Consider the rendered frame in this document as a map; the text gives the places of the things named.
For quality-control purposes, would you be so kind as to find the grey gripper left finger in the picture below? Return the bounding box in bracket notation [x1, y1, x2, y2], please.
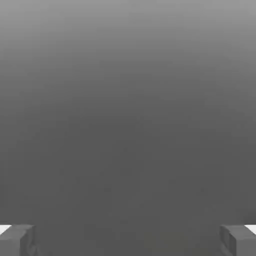
[0, 223, 38, 256]

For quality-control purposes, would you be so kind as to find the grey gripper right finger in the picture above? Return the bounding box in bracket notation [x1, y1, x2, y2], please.
[219, 223, 256, 256]

